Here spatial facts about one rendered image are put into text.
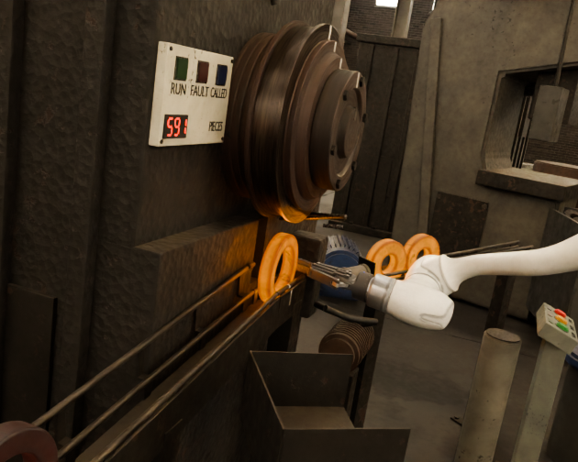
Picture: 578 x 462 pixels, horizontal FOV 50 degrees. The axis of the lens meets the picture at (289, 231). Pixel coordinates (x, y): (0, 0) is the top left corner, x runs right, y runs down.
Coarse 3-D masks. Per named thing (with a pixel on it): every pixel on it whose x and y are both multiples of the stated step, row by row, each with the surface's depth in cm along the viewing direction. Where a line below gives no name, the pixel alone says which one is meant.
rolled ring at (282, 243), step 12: (276, 240) 152; (288, 240) 155; (264, 252) 150; (276, 252) 150; (288, 252) 161; (264, 264) 149; (276, 264) 151; (288, 264) 163; (264, 276) 149; (288, 276) 163; (264, 288) 150; (276, 288) 160; (264, 300) 154
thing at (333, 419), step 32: (256, 352) 114; (288, 352) 116; (256, 384) 107; (288, 384) 118; (320, 384) 119; (256, 416) 105; (288, 416) 116; (320, 416) 117; (256, 448) 103; (288, 448) 91; (320, 448) 92; (352, 448) 93; (384, 448) 95
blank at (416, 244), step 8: (408, 240) 203; (416, 240) 201; (424, 240) 203; (432, 240) 205; (408, 248) 201; (416, 248) 202; (424, 248) 207; (432, 248) 206; (408, 256) 201; (416, 256) 203; (408, 264) 202
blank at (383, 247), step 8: (384, 240) 195; (392, 240) 195; (376, 248) 193; (384, 248) 194; (392, 248) 195; (400, 248) 198; (368, 256) 194; (376, 256) 192; (384, 256) 194; (392, 256) 199; (400, 256) 198; (376, 264) 193; (392, 264) 200; (400, 264) 199; (376, 272) 194; (384, 272) 198
